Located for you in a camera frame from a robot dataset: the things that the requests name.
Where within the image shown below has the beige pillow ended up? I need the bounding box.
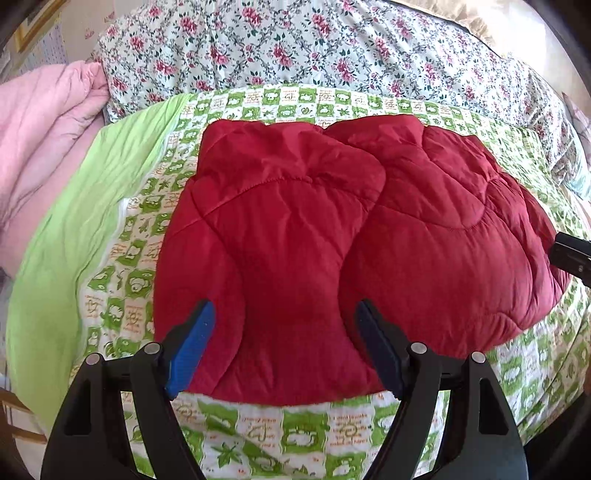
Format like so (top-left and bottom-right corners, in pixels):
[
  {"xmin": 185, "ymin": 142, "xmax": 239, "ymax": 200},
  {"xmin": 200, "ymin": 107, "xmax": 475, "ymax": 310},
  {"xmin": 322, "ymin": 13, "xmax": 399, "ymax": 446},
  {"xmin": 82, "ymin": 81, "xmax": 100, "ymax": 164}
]
[{"xmin": 392, "ymin": 0, "xmax": 513, "ymax": 47}]

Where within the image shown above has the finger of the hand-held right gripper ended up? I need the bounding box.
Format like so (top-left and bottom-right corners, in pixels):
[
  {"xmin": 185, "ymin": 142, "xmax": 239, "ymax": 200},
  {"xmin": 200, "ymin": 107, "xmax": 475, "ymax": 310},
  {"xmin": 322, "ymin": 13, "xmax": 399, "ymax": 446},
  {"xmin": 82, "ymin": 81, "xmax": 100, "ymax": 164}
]
[{"xmin": 549, "ymin": 231, "xmax": 591, "ymax": 278}]

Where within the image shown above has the floral quilt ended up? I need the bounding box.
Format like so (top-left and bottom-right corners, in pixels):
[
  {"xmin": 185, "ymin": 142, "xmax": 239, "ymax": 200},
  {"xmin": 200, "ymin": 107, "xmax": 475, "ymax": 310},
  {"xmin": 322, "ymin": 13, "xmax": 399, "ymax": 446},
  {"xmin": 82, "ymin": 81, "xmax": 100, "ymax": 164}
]
[{"xmin": 90, "ymin": 0, "xmax": 583, "ymax": 185}]

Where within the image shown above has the grey patterned cloth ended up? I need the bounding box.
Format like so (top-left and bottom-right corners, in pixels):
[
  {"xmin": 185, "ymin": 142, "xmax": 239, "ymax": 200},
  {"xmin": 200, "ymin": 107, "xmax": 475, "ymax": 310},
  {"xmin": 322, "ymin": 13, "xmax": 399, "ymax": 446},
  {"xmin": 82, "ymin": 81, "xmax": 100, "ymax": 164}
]
[{"xmin": 561, "ymin": 92, "xmax": 591, "ymax": 195}]

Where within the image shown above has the light green sheet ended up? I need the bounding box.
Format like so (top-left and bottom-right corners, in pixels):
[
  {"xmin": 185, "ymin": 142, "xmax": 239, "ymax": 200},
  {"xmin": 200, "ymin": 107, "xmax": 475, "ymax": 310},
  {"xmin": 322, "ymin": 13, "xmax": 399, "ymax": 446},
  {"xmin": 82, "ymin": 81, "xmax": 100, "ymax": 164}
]
[{"xmin": 4, "ymin": 92, "xmax": 195, "ymax": 430}]

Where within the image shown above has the wooden chair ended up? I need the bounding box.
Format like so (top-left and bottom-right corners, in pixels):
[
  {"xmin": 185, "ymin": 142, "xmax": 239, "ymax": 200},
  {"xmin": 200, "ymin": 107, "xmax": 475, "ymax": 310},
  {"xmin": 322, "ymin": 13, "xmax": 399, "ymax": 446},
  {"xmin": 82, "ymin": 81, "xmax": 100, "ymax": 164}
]
[{"xmin": 0, "ymin": 388, "xmax": 47, "ymax": 446}]

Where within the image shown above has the green patterned blanket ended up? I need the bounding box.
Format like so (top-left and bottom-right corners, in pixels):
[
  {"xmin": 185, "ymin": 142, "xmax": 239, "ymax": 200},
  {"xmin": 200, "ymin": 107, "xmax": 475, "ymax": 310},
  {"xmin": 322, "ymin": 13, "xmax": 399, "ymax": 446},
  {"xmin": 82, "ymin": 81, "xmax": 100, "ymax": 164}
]
[{"xmin": 81, "ymin": 85, "xmax": 591, "ymax": 480}]

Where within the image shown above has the red padded jacket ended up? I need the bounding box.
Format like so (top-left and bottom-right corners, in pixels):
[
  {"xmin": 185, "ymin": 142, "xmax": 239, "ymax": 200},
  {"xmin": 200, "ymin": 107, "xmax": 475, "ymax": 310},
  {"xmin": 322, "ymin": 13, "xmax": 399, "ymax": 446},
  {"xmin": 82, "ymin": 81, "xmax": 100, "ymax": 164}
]
[{"xmin": 152, "ymin": 115, "xmax": 573, "ymax": 409}]

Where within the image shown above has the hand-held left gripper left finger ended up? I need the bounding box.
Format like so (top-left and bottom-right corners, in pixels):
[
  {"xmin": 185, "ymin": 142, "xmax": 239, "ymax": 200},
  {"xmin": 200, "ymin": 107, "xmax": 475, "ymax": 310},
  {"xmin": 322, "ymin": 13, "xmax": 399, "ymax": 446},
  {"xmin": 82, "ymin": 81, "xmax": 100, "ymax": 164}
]
[{"xmin": 39, "ymin": 299, "xmax": 218, "ymax": 480}]

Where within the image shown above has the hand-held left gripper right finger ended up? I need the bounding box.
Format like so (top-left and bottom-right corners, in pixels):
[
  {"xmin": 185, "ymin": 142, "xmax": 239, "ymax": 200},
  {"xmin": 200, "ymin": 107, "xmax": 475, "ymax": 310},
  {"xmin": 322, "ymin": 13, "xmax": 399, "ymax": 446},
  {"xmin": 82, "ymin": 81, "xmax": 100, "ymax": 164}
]
[{"xmin": 355, "ymin": 299, "xmax": 529, "ymax": 480}]

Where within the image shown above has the framed wall picture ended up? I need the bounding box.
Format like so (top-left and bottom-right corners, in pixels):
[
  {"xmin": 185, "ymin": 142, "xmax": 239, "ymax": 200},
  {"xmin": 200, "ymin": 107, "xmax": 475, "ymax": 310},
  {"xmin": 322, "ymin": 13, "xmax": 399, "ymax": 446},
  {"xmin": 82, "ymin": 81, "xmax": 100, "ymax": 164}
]
[{"xmin": 11, "ymin": 0, "xmax": 63, "ymax": 54}]

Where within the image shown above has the pink quilt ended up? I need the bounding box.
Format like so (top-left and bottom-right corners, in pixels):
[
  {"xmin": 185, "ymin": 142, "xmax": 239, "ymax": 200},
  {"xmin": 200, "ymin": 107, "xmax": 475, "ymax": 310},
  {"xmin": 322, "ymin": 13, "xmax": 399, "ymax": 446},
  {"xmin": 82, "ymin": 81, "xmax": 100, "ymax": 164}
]
[{"xmin": 0, "ymin": 60, "xmax": 112, "ymax": 273}]

